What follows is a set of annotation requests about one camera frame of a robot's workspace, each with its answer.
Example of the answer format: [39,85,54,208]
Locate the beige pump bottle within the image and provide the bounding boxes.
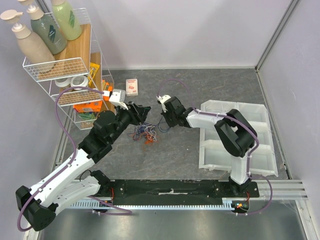
[0,9,55,73]

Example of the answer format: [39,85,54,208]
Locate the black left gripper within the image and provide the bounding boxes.
[108,101,151,143]

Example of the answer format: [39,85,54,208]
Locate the orange box on shelf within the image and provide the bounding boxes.
[101,80,113,101]

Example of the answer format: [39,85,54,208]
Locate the green box on shelf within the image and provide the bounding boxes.
[78,112,98,121]

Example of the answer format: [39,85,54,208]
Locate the white wire shelf rack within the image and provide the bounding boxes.
[22,8,115,130]

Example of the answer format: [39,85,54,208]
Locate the multicolour cable pile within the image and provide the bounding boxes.
[126,121,161,149]

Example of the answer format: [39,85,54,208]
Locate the orange flat package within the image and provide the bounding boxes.
[73,100,103,113]

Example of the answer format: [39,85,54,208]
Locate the dark green pump bottle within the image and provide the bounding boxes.
[18,0,67,55]

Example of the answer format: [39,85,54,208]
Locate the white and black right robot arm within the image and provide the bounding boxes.
[157,95,259,197]

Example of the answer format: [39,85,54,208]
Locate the aluminium frame rail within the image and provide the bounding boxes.
[256,179,308,201]

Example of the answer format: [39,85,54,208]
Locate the white and red small box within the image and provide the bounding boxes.
[125,78,139,97]

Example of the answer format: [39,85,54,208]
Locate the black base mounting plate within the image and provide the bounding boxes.
[80,178,261,201]

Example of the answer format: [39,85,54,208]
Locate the yellow snack packet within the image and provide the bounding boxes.
[87,62,100,86]

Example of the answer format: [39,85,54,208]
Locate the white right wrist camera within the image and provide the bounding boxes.
[156,94,171,113]

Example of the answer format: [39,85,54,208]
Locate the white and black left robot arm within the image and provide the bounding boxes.
[15,102,151,232]

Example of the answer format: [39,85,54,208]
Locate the white compartment organizer tray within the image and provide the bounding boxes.
[198,100,279,177]

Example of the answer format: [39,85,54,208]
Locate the light green bottle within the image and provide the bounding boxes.
[51,0,82,41]

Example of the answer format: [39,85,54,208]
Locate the slotted white cable duct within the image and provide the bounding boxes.
[67,198,244,212]

